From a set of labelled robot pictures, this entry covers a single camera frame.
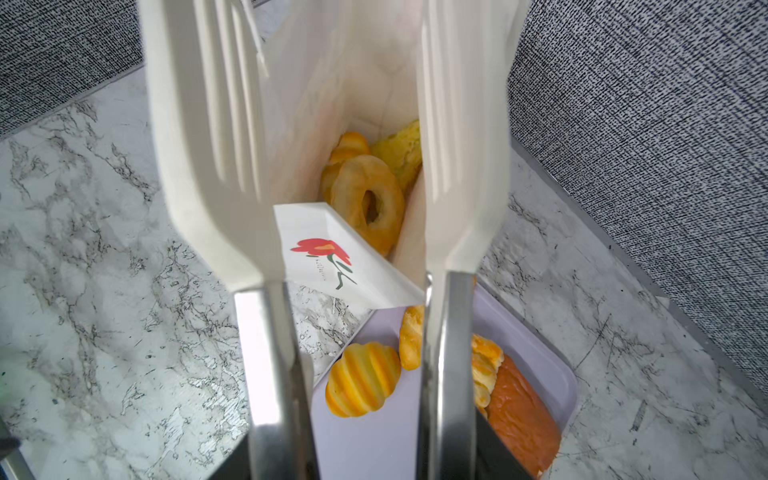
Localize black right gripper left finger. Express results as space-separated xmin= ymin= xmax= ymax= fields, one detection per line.
xmin=208 ymin=435 xmax=251 ymax=480

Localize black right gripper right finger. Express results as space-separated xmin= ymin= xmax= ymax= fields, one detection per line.
xmin=475 ymin=410 xmax=533 ymax=480

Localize twisted golden bread roll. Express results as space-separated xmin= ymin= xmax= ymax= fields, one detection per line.
xmin=471 ymin=334 xmax=505 ymax=417

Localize small striped croissant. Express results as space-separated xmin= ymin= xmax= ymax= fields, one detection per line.
xmin=325 ymin=342 xmax=401 ymax=418

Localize golden ring donut bread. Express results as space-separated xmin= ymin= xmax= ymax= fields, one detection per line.
xmin=330 ymin=155 xmax=406 ymax=257

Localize round golden pastry bottom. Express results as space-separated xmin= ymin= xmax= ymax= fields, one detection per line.
xmin=371 ymin=120 xmax=422 ymax=195

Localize white paper bag red flower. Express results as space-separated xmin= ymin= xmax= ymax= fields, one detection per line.
xmin=239 ymin=0 xmax=433 ymax=311

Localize white slotted serving tongs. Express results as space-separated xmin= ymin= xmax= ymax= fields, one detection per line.
xmin=138 ymin=1 xmax=530 ymax=479

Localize reddish brown croissant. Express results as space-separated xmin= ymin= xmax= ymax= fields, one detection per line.
xmin=486 ymin=355 xmax=561 ymax=479

